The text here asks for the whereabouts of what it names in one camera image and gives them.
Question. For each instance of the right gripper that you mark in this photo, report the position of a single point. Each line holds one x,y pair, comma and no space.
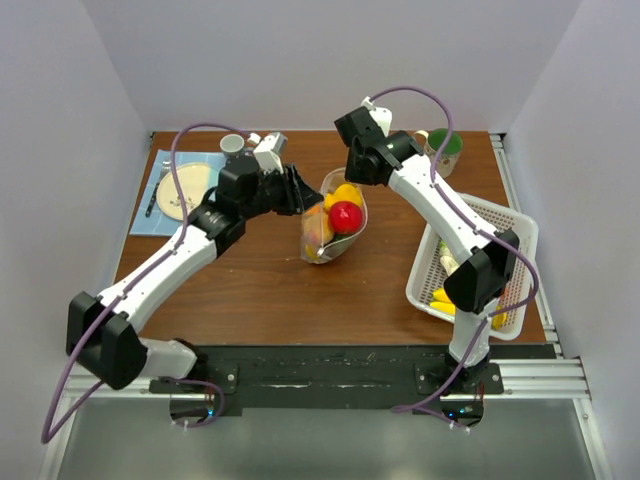
353,175

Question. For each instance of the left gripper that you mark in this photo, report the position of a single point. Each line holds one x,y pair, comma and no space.
298,196

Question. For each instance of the peach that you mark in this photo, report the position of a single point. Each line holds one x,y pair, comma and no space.
316,227

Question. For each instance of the polka dot zip bag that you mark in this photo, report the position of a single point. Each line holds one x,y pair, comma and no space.
339,243

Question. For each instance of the red apple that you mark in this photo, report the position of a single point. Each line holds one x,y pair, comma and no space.
345,218

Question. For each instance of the yellow red mango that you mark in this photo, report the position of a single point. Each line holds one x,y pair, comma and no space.
313,253

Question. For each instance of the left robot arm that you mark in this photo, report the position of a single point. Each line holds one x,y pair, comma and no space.
103,330

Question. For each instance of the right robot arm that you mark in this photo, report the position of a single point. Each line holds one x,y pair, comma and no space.
486,256

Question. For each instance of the green interior floral mug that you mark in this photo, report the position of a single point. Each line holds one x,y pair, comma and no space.
431,141

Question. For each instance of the small grey cup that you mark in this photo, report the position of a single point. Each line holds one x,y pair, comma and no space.
232,146

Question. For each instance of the cream and blue plate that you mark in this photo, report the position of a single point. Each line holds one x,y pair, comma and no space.
195,180

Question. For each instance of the cabbage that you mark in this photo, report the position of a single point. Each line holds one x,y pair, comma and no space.
446,259

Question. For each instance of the blue placemat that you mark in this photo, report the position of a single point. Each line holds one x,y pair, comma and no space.
158,224

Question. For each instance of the yellow banana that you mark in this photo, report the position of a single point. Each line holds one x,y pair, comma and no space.
442,303

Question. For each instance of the white plastic basket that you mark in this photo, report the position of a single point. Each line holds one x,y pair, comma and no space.
427,274

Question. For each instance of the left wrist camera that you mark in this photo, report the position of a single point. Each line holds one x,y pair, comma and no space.
267,150

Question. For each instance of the fork with black handle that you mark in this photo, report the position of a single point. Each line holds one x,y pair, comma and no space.
165,169

